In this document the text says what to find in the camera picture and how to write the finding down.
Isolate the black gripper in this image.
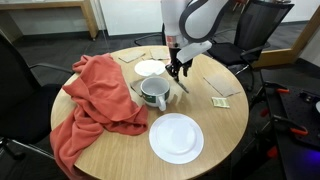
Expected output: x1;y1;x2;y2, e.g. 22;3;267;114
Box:
165;46;194;83

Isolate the grey marker pen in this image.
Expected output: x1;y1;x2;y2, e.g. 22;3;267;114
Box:
174;75;190;95

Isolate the white cup with green band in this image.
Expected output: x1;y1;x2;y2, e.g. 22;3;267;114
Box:
139;76;172;113

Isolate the white round plate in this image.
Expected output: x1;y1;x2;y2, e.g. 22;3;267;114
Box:
134;59;167;78
148;112;205;165

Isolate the red-orange cloth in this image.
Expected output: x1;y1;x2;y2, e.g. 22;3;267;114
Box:
49;52;150;180

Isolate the black mesh office chair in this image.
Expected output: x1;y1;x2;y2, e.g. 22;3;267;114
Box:
206;0;296;93
0;33;75;161

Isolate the wooden desk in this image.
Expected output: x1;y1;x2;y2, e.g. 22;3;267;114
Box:
0;0;100;42

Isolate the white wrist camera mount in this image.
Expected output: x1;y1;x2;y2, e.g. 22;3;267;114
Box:
175;40;214;64

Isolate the black clamp with orange handle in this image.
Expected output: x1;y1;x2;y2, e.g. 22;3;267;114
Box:
266;145;280;160
271;114;310;137
262;81;291;97

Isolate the wooden glass wall frame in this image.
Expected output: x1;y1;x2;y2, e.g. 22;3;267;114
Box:
251;14;320;69

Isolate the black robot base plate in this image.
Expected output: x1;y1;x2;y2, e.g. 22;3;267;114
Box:
275;88;320;150

